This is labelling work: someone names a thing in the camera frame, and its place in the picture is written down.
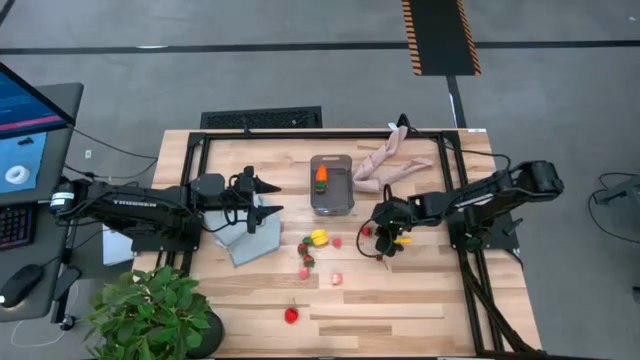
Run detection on black mat orange striped edges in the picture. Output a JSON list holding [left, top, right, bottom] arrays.
[[401, 0, 482, 77]]

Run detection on black framed monitor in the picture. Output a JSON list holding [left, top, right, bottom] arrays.
[[0, 62, 77, 141]]

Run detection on black keyboard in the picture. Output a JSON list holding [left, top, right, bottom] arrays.
[[0, 203, 37, 251]]

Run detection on grey framed monitor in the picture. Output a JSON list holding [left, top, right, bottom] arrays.
[[0, 82, 85, 206]]

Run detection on black metal table frame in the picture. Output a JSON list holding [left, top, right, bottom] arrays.
[[154, 128, 546, 359]]

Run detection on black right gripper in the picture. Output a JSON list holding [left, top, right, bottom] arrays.
[[372, 197, 419, 257]]

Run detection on yellow toy bell pepper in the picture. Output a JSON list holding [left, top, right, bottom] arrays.
[[302, 228, 330, 248]]

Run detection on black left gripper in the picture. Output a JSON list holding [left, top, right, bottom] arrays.
[[227, 166, 285, 235]]

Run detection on black right gripper cable loop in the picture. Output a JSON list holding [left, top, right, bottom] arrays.
[[355, 217, 386, 260]]

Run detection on dark grey desk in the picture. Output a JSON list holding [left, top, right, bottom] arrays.
[[0, 198, 76, 321]]

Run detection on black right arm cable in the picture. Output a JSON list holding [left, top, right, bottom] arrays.
[[409, 124, 514, 174]]

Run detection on black floor vent grille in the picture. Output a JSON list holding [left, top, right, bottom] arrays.
[[200, 105, 324, 130]]

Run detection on black monitor cable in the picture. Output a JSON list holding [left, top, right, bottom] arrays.
[[67, 125, 160, 162]]

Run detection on black computer mouse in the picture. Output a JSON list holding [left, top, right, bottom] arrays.
[[0, 263, 45, 309]]

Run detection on translucent grey tupperware container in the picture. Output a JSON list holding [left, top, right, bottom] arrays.
[[309, 153, 356, 217]]

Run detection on green leafy plant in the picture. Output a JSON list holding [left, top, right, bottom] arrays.
[[83, 264, 212, 360]]

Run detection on white paper sheet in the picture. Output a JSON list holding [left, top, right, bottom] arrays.
[[102, 227, 136, 266]]

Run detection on grey cloth towel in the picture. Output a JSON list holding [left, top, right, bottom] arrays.
[[202, 194, 283, 268]]

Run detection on black plant pot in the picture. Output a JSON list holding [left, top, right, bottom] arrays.
[[185, 309, 226, 360]]

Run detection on beige cloth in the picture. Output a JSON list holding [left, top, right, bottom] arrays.
[[351, 125, 434, 194]]

